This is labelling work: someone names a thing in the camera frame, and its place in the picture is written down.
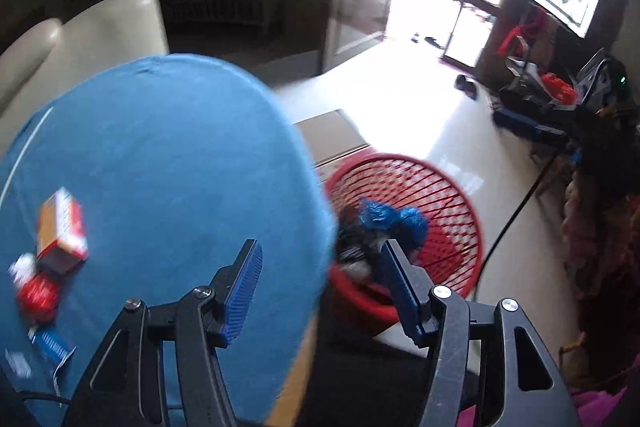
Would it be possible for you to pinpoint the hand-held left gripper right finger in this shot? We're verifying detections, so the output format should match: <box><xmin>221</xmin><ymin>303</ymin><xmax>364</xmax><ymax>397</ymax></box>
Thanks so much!
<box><xmin>378</xmin><ymin>238</ymin><xmax>581</xmax><ymax>427</ymax></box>

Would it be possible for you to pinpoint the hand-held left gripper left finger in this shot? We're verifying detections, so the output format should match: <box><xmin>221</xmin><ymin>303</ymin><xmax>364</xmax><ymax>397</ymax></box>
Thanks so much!
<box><xmin>62</xmin><ymin>238</ymin><xmax>264</xmax><ymax>427</ymax></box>

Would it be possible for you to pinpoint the red plastic mesh basket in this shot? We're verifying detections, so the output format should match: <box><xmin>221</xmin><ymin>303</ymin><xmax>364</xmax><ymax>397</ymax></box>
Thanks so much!
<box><xmin>324</xmin><ymin>153</ymin><xmax>485</xmax><ymax>337</ymax></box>

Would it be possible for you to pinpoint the red wrapper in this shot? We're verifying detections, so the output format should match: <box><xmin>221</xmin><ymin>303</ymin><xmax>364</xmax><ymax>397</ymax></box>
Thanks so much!
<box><xmin>15</xmin><ymin>271</ymin><xmax>63</xmax><ymax>326</ymax></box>

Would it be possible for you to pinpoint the dark crumpled wrapper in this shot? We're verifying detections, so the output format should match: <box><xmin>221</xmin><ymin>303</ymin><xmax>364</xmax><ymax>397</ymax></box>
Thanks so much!
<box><xmin>336</xmin><ymin>206</ymin><xmax>382</xmax><ymax>282</ymax></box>

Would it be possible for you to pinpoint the blue plastic bag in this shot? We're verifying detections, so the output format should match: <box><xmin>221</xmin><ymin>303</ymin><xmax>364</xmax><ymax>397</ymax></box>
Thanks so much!
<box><xmin>357</xmin><ymin>198</ymin><xmax>430</xmax><ymax>254</ymax></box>

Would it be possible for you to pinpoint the blue round tablecloth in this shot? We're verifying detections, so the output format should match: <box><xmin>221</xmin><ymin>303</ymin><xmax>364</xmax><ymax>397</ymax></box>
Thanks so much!
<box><xmin>0</xmin><ymin>53</ymin><xmax>337</xmax><ymax>427</ymax></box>

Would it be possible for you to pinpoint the orange and white carton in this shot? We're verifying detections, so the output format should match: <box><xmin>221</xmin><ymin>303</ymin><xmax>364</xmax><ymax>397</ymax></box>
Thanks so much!
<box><xmin>36</xmin><ymin>187</ymin><xmax>90</xmax><ymax>276</ymax></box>

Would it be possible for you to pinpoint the blue and white wrapper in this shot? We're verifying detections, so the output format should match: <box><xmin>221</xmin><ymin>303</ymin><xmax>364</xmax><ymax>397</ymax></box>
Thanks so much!
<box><xmin>27</xmin><ymin>327</ymin><xmax>77</xmax><ymax>399</ymax></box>

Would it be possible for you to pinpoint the blue box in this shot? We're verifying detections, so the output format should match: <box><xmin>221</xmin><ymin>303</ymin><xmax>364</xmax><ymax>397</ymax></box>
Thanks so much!
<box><xmin>492</xmin><ymin>107</ymin><xmax>569</xmax><ymax>144</ymax></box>

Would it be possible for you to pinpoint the pair of dark shoes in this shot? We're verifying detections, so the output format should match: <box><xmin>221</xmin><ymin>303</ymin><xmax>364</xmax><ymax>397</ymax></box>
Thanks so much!
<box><xmin>454</xmin><ymin>75</ymin><xmax>480</xmax><ymax>99</ymax></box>

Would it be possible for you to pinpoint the pink cloth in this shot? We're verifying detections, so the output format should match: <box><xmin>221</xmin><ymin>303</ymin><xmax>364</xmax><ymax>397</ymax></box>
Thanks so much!
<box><xmin>457</xmin><ymin>386</ymin><xmax>629</xmax><ymax>427</ymax></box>

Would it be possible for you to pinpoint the small white blue packet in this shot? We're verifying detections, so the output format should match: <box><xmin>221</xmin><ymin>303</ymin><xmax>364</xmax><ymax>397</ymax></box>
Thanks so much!
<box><xmin>2</xmin><ymin>349</ymin><xmax>34</xmax><ymax>380</ymax></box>

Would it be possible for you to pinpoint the red plastic bag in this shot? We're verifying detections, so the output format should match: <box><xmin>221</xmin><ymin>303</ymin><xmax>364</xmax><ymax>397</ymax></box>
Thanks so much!
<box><xmin>542</xmin><ymin>73</ymin><xmax>579</xmax><ymax>104</ymax></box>

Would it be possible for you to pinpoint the red ribbon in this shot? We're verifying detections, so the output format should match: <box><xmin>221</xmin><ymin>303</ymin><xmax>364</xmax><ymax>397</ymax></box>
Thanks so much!
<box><xmin>497</xmin><ymin>9</ymin><xmax>549</xmax><ymax>58</ymax></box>

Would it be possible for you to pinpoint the cream leather armchair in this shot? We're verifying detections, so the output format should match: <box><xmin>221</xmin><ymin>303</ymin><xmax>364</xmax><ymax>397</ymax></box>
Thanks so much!
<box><xmin>0</xmin><ymin>0</ymin><xmax>170</xmax><ymax>158</ymax></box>

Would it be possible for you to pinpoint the black floor cable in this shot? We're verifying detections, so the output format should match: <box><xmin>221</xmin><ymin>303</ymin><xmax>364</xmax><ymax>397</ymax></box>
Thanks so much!
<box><xmin>472</xmin><ymin>147</ymin><xmax>562</xmax><ymax>304</ymax></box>

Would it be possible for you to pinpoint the thin black cable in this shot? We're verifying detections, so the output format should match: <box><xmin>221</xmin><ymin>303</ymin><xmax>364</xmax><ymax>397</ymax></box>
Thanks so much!
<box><xmin>17</xmin><ymin>389</ymin><xmax>72</xmax><ymax>408</ymax></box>

